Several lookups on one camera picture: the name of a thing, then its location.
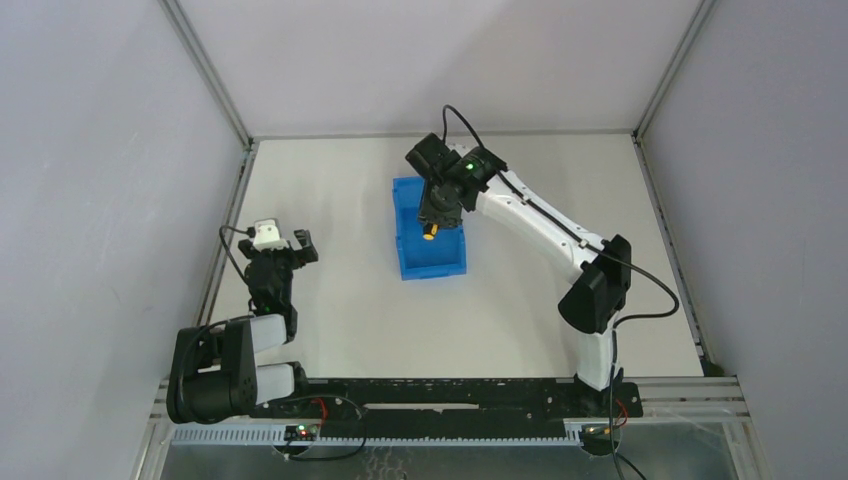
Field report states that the black yellow screwdriver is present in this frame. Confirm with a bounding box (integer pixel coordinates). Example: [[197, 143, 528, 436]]
[[423, 224, 438, 241]]

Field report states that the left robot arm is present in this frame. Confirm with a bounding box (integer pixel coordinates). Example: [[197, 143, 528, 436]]
[[165, 221, 319, 424]]

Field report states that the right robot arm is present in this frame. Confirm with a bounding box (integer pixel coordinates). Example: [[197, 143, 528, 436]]
[[405, 133, 632, 392]]

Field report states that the blue plastic bin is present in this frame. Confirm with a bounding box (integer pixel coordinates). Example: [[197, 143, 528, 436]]
[[392, 176, 467, 281]]

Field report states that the left circuit board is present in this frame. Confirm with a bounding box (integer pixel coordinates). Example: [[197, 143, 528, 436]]
[[283, 424, 320, 443]]

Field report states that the circuit board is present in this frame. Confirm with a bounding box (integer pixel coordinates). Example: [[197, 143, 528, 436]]
[[580, 427, 619, 457], [283, 424, 320, 443]]

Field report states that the right circuit board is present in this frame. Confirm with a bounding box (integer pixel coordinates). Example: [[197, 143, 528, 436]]
[[580, 427, 619, 457]]

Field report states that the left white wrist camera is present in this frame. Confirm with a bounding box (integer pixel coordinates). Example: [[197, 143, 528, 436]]
[[252, 218, 290, 251]]

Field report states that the left black camera cable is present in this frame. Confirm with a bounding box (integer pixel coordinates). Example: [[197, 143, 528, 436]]
[[219, 225, 258, 313]]

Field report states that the white cable duct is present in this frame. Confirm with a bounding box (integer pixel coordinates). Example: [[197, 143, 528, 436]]
[[171, 424, 583, 447]]

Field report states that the aluminium frame profile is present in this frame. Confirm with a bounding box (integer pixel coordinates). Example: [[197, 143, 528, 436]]
[[158, 0, 257, 326]]

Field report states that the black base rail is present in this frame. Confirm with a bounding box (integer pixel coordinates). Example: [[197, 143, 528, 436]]
[[251, 378, 644, 438]]

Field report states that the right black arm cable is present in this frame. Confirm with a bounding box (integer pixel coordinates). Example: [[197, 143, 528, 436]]
[[441, 104, 681, 480]]

